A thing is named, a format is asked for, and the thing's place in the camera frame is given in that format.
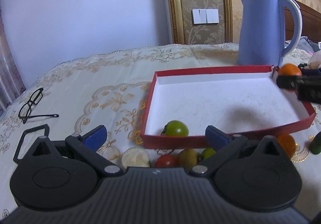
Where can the black eyeglasses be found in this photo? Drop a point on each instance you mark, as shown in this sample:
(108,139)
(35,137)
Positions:
(24,113)

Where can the pink curtain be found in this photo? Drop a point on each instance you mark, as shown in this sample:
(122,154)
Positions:
(12,85)

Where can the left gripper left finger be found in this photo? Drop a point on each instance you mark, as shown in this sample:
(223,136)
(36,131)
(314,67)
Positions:
(86,147)

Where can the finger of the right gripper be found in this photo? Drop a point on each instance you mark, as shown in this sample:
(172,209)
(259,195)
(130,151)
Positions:
(307,88)

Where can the large green tomato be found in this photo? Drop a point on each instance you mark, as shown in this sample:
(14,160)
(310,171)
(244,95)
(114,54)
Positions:
(175,128)

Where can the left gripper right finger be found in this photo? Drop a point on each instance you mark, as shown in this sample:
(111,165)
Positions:
(226,147)

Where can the blue electric kettle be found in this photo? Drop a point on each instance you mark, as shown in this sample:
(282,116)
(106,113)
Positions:
(262,36)

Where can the gold picture frame moulding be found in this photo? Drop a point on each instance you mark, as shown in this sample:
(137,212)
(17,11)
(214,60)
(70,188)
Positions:
(183,31)

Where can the brown wooden headboard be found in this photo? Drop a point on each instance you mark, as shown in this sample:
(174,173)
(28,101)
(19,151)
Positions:
(310,20)

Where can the cream embroidered tablecloth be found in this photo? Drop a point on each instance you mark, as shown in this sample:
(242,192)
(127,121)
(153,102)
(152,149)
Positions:
(112,90)

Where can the white wall switch panel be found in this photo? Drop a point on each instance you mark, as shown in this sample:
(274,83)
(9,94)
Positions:
(205,16)

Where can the orange mandarin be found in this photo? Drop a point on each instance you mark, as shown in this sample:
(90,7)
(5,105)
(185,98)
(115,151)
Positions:
(289,70)
(288,144)

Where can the dark green cucumber piece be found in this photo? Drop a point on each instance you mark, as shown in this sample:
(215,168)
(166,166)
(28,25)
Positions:
(315,145)

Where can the red shallow cardboard box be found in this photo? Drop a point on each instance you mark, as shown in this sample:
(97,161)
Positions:
(235,99)

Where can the cut eggplant piece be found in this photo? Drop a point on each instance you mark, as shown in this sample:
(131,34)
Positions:
(135,157)

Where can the yellow-brown longan fruit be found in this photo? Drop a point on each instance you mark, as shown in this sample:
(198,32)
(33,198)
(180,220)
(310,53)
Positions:
(187,158)

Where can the small green-yellow fruit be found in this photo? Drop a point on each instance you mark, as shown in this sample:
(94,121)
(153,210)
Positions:
(208,152)

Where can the red cherry tomato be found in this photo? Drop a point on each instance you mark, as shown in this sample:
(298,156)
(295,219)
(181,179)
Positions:
(166,161)

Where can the plastic bag with brush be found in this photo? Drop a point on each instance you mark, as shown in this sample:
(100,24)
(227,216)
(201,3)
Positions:
(312,68)

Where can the grey bedding clothes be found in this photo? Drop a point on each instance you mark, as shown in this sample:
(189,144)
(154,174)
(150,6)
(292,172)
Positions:
(309,46)

